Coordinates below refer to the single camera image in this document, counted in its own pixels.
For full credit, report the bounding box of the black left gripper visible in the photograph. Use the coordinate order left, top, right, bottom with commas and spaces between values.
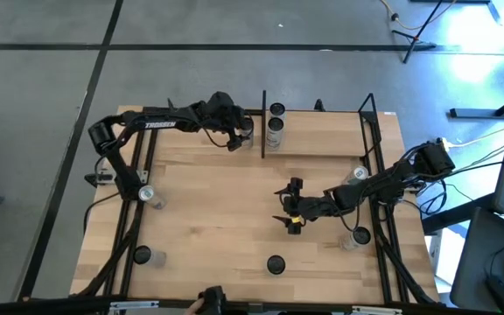
199, 104, 256, 153

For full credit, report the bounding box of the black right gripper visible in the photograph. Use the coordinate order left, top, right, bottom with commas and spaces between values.
271, 177, 328, 236

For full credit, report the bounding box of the Celsius can with orange logo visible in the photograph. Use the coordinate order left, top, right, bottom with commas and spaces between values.
237, 117, 256, 150

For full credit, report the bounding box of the Celsius Arctic Vibe can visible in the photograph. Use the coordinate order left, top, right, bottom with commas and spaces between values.
265, 116, 286, 153
269, 101, 287, 120

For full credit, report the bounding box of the Celsius Peach Vibe can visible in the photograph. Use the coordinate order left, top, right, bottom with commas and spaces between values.
265, 255, 287, 277

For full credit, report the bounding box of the silver Celsius can black lid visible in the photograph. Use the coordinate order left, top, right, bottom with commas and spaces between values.
339, 226, 372, 252

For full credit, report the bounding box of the teal blue Celsius can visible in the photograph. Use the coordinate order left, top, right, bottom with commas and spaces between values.
137, 185, 167, 211

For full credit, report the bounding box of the white Celsius can silver lid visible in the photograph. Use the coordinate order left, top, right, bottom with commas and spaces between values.
341, 164, 370, 187

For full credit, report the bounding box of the person's hand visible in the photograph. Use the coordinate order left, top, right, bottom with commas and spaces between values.
184, 298, 205, 315

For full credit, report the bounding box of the white Celsius can black lid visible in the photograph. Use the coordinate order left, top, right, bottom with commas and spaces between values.
132, 244, 168, 269

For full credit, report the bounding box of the black desk leg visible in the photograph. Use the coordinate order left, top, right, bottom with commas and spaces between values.
422, 192, 494, 235

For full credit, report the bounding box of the black stand base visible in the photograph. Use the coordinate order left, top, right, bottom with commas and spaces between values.
448, 85, 504, 120

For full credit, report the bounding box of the black tripod stand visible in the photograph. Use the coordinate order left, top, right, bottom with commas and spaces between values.
390, 0, 448, 66

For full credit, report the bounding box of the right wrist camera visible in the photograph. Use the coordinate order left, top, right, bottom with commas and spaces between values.
302, 198, 324, 219

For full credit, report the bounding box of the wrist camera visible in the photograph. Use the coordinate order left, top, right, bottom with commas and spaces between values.
302, 198, 324, 219
207, 90, 236, 111

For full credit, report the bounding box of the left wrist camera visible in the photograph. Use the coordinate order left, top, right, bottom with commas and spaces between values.
207, 90, 236, 111

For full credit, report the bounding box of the wooden shelf with black frame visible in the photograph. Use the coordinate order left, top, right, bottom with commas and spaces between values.
260, 89, 380, 161

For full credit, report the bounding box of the black aluminium table frame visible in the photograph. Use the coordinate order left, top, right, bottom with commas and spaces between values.
70, 108, 444, 315

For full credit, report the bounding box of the black leader arm handle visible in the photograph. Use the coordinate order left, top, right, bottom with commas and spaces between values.
197, 285, 228, 315

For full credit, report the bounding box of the silver metal bracket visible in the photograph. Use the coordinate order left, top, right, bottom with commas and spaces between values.
108, 299, 160, 315
351, 304, 404, 315

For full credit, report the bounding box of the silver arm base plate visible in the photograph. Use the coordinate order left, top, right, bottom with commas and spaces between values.
95, 167, 149, 186

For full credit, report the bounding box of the yellowish cable with plug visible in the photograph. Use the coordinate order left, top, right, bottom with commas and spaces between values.
378, 0, 459, 32

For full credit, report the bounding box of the white cable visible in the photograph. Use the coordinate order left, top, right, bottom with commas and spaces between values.
446, 125, 504, 150

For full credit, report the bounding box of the black cable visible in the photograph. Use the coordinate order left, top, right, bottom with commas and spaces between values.
452, 158, 504, 176

